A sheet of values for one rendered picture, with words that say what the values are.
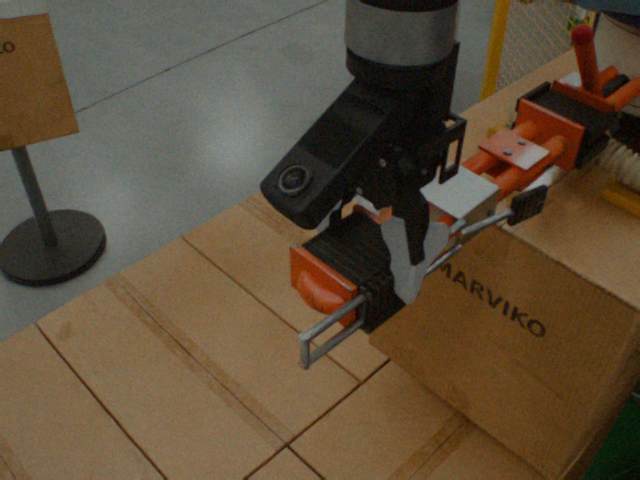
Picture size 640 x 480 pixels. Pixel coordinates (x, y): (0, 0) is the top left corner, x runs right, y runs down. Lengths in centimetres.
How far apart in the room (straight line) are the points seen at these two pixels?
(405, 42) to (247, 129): 259
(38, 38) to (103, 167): 118
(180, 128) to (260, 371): 189
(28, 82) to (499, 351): 137
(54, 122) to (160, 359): 82
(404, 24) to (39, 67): 150
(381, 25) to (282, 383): 97
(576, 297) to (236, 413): 70
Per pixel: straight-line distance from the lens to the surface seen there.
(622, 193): 93
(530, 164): 71
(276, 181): 45
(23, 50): 183
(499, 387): 103
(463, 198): 64
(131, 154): 295
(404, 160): 48
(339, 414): 127
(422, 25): 43
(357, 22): 44
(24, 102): 189
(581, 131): 76
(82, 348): 144
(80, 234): 254
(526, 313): 90
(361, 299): 53
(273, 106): 316
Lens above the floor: 161
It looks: 42 degrees down
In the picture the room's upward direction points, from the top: straight up
